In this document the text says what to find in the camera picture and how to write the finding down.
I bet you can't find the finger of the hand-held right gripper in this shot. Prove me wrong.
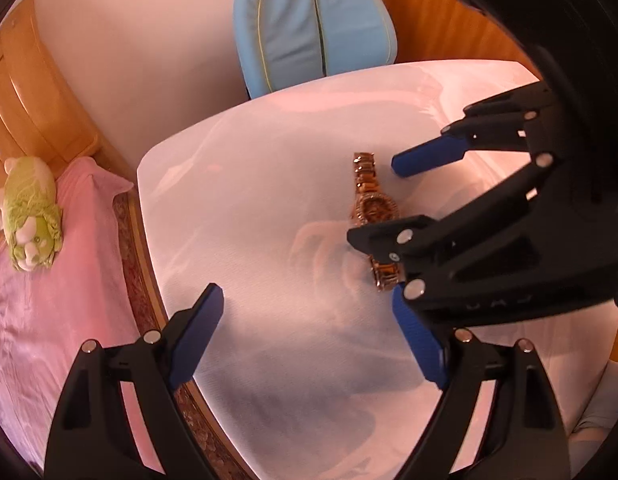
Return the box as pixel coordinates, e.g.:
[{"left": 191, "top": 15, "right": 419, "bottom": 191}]
[
  {"left": 346, "top": 157, "right": 552, "bottom": 271},
  {"left": 391, "top": 82, "right": 557, "bottom": 178}
]

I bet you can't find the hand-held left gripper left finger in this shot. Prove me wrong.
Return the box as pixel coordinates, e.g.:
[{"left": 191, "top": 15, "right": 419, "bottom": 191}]
[{"left": 44, "top": 283, "right": 225, "bottom": 480}]

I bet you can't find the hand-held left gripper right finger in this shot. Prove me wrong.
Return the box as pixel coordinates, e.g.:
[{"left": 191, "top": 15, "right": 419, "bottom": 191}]
[{"left": 389, "top": 285, "right": 572, "bottom": 480}]

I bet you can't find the gold wrist watch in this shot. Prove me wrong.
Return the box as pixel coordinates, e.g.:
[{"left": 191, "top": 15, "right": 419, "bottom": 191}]
[{"left": 350, "top": 152, "right": 403, "bottom": 292}]

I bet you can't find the wooden wardrobe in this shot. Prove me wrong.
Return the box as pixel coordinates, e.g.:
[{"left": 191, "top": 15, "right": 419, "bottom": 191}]
[{"left": 366, "top": 0, "right": 542, "bottom": 82}]

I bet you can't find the pink blanket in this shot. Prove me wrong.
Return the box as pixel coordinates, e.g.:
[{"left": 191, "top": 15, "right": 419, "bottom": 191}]
[{"left": 0, "top": 156, "right": 165, "bottom": 476}]

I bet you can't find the white cloth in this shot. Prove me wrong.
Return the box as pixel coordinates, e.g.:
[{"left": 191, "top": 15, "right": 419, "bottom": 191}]
[{"left": 566, "top": 360, "right": 618, "bottom": 443}]

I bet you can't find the light blue chair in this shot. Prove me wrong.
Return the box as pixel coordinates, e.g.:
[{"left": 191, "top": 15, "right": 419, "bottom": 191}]
[{"left": 233, "top": 0, "right": 400, "bottom": 100}]

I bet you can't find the green cabbage plush toy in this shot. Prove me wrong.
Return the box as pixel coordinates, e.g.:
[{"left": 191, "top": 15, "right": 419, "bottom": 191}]
[{"left": 0, "top": 156, "right": 65, "bottom": 272}]

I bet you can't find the wooden headboard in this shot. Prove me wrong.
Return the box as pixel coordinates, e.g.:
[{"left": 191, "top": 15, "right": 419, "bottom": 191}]
[{"left": 0, "top": 0, "right": 101, "bottom": 173}]

